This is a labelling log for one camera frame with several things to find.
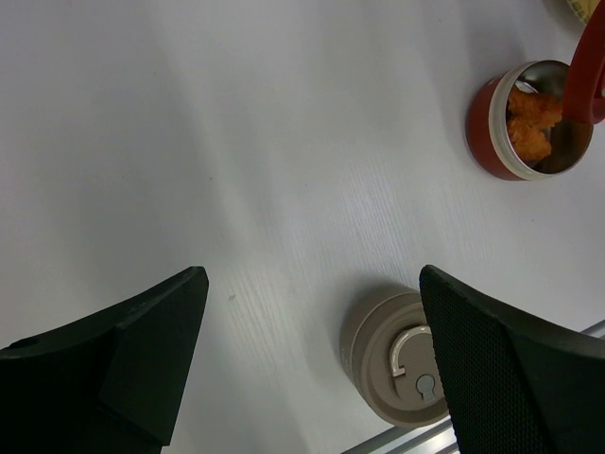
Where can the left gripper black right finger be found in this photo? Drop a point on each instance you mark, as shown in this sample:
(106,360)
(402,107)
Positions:
(513,382)

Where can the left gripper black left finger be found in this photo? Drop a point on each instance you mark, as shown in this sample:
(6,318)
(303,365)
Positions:
(111,382)

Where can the beige round lid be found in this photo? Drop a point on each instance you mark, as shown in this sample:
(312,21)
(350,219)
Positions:
(402,385)

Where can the orange fried food piece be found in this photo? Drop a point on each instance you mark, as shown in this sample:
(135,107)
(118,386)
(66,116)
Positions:
(527,140)

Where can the red round lid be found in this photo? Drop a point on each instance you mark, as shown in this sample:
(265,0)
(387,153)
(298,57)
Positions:
(582,99)

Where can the red steel bowl container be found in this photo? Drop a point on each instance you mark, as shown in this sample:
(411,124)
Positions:
(486,125)

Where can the round bamboo tray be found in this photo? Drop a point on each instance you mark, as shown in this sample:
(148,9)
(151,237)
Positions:
(582,9)

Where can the aluminium front rail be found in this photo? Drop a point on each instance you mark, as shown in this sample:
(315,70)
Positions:
(435,438)

